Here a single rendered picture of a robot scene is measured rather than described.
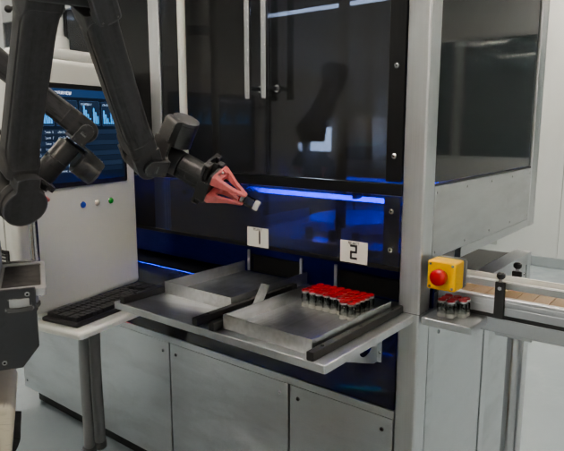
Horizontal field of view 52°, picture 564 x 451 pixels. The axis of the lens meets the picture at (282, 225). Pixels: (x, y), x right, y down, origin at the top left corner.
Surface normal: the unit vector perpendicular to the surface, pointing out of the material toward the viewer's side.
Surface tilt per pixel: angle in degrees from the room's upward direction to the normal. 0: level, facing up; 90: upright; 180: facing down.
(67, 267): 90
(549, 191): 90
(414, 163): 90
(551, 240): 90
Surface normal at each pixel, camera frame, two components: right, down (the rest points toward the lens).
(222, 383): -0.62, 0.13
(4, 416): 0.39, 0.15
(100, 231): 0.88, 0.08
